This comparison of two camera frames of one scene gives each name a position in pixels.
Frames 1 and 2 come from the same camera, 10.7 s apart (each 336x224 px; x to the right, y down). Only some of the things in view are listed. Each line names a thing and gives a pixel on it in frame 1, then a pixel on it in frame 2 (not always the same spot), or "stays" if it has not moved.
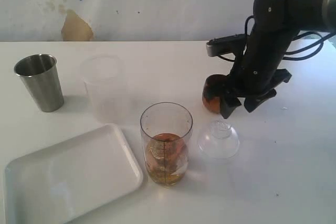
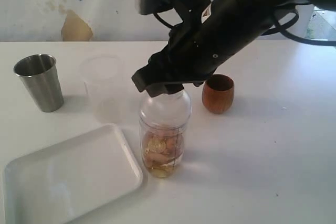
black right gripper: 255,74 → 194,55
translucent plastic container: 104,77 stays
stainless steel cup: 40,73 stays
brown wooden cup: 214,87 stays
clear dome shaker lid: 222,142 → 166,112
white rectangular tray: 57,184 stays
